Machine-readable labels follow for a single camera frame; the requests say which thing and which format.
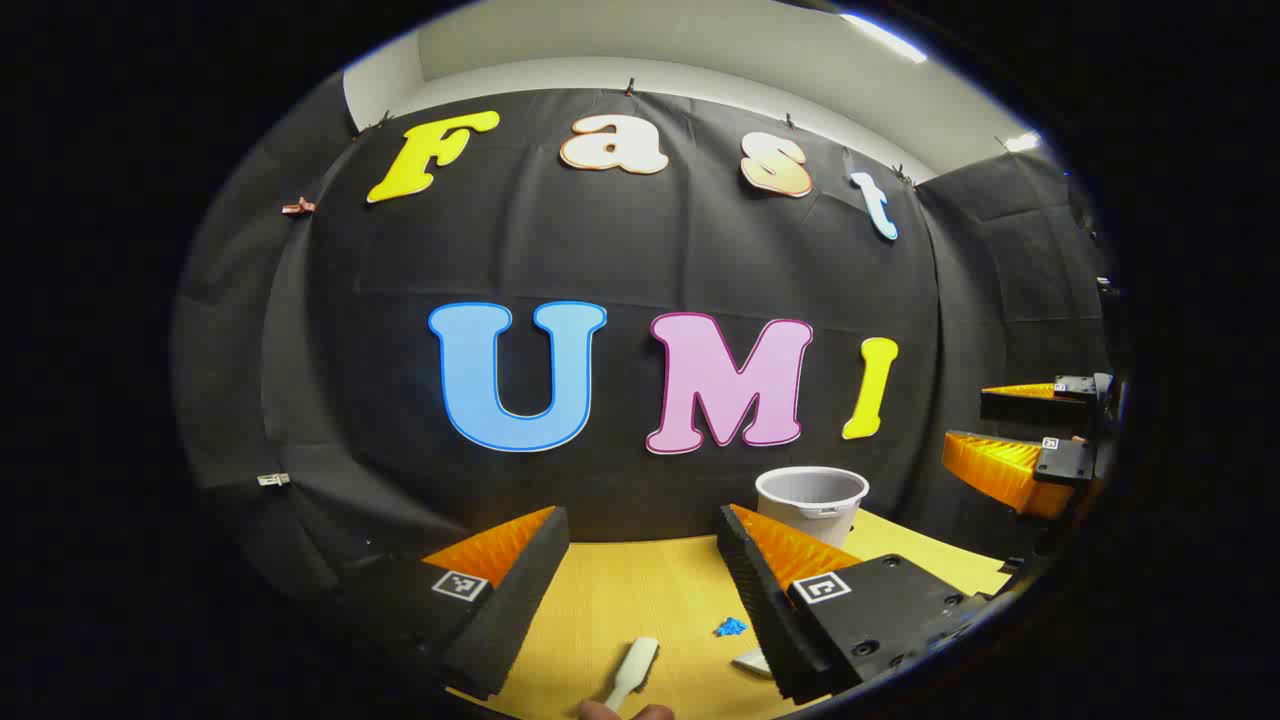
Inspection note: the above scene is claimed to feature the wooden desktop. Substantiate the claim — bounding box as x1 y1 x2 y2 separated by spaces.
445 508 1013 720

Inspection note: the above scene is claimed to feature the small white broom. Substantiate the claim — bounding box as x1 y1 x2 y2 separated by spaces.
603 637 661 713

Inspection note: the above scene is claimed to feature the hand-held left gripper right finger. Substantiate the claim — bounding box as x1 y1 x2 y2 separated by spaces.
716 503 991 707

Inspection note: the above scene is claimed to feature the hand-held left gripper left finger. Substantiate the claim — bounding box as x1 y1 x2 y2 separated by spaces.
328 505 571 701

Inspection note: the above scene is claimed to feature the white ribbed garbage bin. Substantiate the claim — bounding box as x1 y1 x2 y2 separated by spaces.
755 466 870 549

